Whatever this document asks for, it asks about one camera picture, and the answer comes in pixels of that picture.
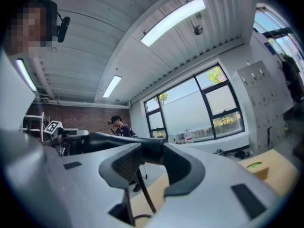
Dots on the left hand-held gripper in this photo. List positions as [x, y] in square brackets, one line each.
[52, 128]

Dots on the wooden box with green disc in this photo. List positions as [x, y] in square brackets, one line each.
[257, 168]

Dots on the black-framed window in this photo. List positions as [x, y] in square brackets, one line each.
[190, 108]

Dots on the grey ceiling dome fixture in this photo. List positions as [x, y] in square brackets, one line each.
[198, 30]

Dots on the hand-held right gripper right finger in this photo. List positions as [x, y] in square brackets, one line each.
[184, 172]

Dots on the black items on floor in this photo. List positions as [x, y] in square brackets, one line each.
[237, 153]

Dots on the black head-mounted camera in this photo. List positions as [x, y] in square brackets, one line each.
[63, 29]

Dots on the white locker cabinet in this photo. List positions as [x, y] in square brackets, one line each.
[263, 103]

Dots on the dark hanging clothes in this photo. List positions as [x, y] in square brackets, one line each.
[292, 77]

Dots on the long ceiling light panel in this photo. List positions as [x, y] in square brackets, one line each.
[25, 74]
[173, 20]
[112, 86]

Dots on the clear water bottle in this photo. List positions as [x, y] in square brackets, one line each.
[188, 136]

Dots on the white metal shelf rack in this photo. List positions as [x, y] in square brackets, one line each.
[33, 125]

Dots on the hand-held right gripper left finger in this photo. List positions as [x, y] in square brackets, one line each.
[121, 168]

